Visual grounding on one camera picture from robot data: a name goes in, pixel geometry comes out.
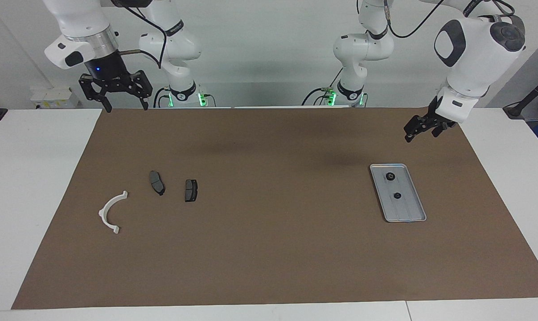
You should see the silver metal tray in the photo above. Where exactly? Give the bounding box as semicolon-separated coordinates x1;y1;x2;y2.
369;163;427;223

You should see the white power strip box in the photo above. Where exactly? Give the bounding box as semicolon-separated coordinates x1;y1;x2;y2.
30;88;80;110

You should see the dark curved brake pad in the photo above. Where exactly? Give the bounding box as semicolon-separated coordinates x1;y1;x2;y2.
149;171;166;196

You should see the dark rectangular brake pad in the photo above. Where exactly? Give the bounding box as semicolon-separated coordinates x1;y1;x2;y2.
184;179;199;203

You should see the brown table mat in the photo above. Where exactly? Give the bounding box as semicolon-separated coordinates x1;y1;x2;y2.
11;107;538;309

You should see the black right base cable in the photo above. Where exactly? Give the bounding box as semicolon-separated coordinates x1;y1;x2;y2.
152;87;171;108

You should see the black base cable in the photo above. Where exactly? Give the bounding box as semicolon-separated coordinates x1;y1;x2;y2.
301;67;344;107
152;87;171;108

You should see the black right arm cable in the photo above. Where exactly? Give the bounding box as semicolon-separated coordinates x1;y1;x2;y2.
117;0;167;70

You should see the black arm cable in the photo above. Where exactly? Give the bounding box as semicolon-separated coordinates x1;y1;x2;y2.
117;0;167;70
385;0;514;38

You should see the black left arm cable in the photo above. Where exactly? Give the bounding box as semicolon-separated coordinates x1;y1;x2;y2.
385;0;514;38

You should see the black left base cable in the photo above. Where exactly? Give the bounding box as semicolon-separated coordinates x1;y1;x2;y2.
301;67;344;107

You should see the white curved plastic bracket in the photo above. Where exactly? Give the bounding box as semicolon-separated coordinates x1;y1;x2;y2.
98;190;129;235

